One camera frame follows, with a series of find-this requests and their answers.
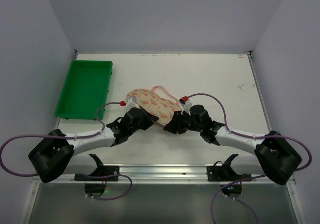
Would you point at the green plastic tray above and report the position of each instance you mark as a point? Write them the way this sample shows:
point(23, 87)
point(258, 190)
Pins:
point(85, 90)

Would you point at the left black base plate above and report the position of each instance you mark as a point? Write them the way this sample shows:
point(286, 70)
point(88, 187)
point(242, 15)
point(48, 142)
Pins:
point(109, 171)

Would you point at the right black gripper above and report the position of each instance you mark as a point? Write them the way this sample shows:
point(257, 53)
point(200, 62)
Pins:
point(176, 121)

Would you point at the aluminium mounting rail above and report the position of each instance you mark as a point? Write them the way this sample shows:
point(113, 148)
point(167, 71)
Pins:
point(150, 172)

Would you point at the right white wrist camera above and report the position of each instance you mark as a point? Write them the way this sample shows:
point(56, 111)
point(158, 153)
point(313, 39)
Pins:
point(186, 104)

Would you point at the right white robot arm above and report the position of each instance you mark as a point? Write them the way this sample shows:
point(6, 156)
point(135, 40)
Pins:
point(269, 155)

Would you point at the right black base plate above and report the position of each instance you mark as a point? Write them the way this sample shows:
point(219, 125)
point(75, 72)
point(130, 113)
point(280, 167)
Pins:
point(222, 174)

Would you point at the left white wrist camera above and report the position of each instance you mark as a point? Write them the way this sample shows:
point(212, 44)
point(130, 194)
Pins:
point(132, 103)

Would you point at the floral laundry bag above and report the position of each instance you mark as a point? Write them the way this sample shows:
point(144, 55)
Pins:
point(157, 102)

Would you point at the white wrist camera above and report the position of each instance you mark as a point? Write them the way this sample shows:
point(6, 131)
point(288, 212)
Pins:
point(186, 104)
point(132, 103)

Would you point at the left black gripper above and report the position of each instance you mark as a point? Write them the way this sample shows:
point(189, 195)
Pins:
point(145, 119)

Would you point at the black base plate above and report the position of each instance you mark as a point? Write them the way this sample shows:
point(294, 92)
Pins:
point(109, 171)
point(222, 174)

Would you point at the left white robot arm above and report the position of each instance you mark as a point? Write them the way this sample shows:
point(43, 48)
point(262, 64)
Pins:
point(60, 154)

